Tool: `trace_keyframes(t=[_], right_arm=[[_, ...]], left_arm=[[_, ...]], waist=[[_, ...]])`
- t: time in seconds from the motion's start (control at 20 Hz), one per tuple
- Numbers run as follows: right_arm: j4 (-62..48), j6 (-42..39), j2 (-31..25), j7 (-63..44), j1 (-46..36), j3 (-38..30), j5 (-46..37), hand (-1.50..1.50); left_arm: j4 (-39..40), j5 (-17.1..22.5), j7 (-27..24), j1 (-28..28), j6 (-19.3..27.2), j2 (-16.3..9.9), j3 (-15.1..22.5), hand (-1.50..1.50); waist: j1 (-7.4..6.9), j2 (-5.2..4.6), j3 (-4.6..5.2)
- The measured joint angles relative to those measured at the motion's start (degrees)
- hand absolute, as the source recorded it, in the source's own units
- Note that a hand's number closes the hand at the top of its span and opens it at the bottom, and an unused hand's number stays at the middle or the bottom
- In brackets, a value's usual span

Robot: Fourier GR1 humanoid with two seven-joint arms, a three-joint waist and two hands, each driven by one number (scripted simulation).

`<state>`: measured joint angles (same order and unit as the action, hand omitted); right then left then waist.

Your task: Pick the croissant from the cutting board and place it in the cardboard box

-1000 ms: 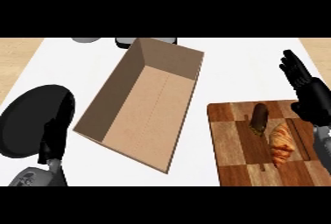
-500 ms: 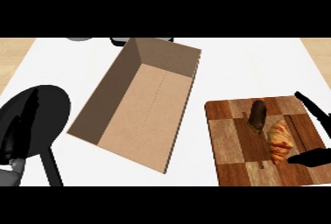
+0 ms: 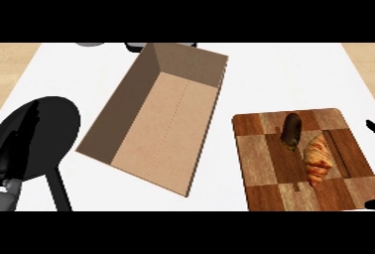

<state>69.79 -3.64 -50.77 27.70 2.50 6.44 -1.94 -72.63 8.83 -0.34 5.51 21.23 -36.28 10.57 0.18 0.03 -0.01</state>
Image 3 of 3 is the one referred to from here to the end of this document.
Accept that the golden brown croissant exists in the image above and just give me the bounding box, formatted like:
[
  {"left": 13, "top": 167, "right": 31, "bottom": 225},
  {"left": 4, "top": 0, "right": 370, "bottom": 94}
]
[{"left": 301, "top": 134, "right": 336, "bottom": 189}]

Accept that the grey round object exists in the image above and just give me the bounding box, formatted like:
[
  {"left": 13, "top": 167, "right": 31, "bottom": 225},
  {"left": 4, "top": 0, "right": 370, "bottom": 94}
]
[{"left": 74, "top": 42, "right": 106, "bottom": 48}]

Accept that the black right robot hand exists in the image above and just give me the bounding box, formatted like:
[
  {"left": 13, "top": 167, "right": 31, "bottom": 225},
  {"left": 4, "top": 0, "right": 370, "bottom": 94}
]
[{"left": 363, "top": 119, "right": 375, "bottom": 211}]

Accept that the dark purple eggplant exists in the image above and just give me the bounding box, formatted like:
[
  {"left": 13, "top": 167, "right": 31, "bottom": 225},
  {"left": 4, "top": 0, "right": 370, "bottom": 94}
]
[{"left": 280, "top": 112, "right": 304, "bottom": 153}]

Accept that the checkered wooden cutting board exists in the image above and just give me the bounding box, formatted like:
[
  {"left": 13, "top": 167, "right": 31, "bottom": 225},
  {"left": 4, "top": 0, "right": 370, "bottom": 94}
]
[{"left": 230, "top": 107, "right": 375, "bottom": 212}]

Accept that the brown cardboard box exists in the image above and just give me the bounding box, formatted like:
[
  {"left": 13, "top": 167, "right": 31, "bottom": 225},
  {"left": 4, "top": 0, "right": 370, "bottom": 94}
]
[{"left": 75, "top": 42, "right": 230, "bottom": 198}]

